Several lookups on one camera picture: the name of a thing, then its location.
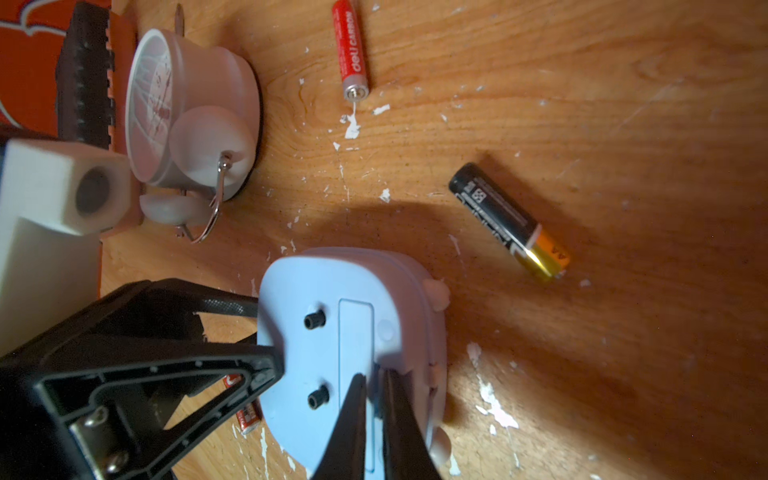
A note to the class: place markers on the black plastic tool case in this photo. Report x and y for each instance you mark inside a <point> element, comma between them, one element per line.
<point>84,110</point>

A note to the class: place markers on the small red black battery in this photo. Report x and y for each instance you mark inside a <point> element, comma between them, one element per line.
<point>250,416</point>

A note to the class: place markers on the white twin-bell alarm clock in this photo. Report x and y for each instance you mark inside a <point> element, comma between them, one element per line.
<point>193,124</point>

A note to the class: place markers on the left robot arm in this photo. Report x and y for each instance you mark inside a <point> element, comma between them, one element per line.
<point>36,336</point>

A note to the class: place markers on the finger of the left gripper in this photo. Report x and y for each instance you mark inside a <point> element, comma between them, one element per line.
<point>117,407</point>
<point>169,310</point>

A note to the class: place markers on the light blue square alarm clock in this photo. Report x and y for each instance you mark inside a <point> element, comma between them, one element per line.
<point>336,312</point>

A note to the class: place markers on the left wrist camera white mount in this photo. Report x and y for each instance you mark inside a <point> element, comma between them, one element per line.
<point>57,198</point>

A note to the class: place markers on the black gold AA battery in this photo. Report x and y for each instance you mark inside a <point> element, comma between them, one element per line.
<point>520,233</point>

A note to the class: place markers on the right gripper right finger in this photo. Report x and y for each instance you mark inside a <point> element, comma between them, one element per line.
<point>405,454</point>

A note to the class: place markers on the red AAA battery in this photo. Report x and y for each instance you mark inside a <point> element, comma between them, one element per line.
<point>350,51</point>

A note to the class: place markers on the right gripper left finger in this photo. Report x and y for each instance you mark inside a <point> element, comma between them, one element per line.
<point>345,454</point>

